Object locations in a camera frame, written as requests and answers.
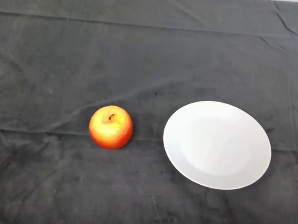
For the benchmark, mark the red yellow apple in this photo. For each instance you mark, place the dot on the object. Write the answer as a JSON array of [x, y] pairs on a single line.
[[110, 132]]

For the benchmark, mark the white round plate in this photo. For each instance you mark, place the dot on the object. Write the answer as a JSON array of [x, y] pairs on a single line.
[[217, 145]]

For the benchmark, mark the black cloth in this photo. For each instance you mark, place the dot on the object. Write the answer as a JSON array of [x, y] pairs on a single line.
[[91, 63]]

